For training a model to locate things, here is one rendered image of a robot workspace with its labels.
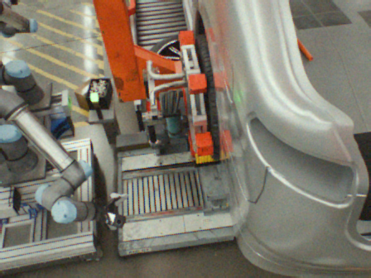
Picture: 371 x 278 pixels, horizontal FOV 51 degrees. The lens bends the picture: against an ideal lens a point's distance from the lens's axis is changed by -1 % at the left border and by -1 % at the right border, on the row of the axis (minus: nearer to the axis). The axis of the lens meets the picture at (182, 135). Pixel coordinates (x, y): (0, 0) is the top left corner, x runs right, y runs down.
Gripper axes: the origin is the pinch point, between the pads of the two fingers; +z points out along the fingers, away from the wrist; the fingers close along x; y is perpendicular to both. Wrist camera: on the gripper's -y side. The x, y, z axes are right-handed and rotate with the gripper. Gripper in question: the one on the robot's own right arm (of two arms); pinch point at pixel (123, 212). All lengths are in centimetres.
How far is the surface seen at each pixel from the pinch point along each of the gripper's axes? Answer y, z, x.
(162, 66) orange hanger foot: 51, 66, -74
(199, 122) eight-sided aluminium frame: -7, 25, -47
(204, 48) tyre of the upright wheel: 2, 21, -80
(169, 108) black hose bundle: 7, 19, -48
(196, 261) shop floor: -6, 86, 31
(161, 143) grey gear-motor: 46, 88, -28
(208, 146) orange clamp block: -13.5, 27.6, -37.7
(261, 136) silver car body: -55, -35, -45
